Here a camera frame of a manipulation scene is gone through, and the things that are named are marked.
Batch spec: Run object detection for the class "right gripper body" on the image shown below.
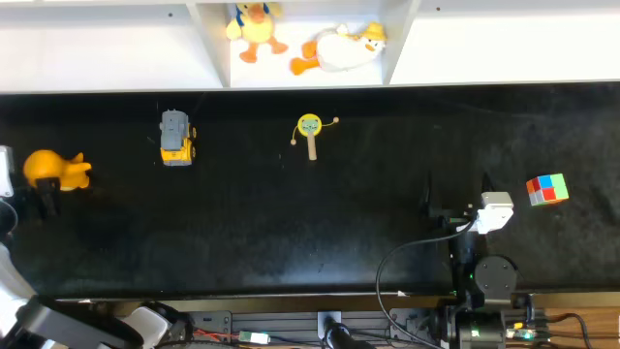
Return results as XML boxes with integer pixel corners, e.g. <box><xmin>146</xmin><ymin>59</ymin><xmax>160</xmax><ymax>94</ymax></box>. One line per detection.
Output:
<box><xmin>427</xmin><ymin>205</ymin><xmax>479</xmax><ymax>232</ymax></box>

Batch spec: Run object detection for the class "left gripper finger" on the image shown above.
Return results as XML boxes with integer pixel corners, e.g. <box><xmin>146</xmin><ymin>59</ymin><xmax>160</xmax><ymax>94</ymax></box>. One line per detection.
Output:
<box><xmin>34</xmin><ymin>176</ymin><xmax>63</xmax><ymax>218</ymax></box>

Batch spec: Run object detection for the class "yellow rubber duck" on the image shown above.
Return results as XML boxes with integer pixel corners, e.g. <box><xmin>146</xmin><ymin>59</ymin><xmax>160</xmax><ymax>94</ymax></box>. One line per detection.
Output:
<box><xmin>22</xmin><ymin>148</ymin><xmax>93</xmax><ymax>193</ymax></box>

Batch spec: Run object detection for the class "yellow rattle drum toy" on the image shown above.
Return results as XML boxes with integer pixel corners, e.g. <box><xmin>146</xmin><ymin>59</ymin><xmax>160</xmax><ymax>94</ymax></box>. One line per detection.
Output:
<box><xmin>289</xmin><ymin>112</ymin><xmax>341</xmax><ymax>162</ymax></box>

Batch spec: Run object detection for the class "grey and yellow toy truck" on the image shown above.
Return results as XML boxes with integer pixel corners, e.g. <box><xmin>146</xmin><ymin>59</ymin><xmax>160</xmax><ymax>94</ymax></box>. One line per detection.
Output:
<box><xmin>159</xmin><ymin>109</ymin><xmax>199</xmax><ymax>168</ymax></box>

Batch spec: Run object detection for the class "many-coloured puzzle cube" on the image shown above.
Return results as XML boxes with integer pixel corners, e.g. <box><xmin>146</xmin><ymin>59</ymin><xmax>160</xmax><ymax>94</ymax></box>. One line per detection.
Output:
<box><xmin>525</xmin><ymin>173</ymin><xmax>571</xmax><ymax>207</ymax></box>

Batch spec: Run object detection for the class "white shelf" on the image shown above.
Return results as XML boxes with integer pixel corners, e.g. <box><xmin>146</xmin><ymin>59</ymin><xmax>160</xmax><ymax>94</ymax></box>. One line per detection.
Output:
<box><xmin>0</xmin><ymin>0</ymin><xmax>620</xmax><ymax>95</ymax></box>

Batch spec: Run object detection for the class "white plush duck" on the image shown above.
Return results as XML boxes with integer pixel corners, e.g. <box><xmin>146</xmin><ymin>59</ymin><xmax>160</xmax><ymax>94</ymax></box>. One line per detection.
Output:
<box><xmin>289</xmin><ymin>20</ymin><xmax>388</xmax><ymax>77</ymax></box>

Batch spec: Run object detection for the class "yellow plush duck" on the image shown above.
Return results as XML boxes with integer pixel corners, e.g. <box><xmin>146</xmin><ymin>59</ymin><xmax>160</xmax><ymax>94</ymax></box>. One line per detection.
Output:
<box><xmin>225</xmin><ymin>2</ymin><xmax>290</xmax><ymax>65</ymax></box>

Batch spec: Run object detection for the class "black cable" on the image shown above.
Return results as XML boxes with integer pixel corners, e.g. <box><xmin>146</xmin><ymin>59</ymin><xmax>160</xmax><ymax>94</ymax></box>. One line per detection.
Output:
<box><xmin>0</xmin><ymin>197</ymin><xmax>19</xmax><ymax>235</ymax></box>
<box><xmin>375</xmin><ymin>218</ymin><xmax>479</xmax><ymax>349</ymax></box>

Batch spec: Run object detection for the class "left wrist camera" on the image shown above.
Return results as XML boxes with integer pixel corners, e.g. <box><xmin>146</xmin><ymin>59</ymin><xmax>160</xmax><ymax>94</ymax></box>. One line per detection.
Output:
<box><xmin>0</xmin><ymin>144</ymin><xmax>16</xmax><ymax>199</ymax></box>

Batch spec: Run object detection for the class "mounting rail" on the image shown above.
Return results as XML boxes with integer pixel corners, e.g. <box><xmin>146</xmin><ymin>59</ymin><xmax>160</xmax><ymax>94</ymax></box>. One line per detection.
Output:
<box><xmin>188</xmin><ymin>308</ymin><xmax>595</xmax><ymax>349</ymax></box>

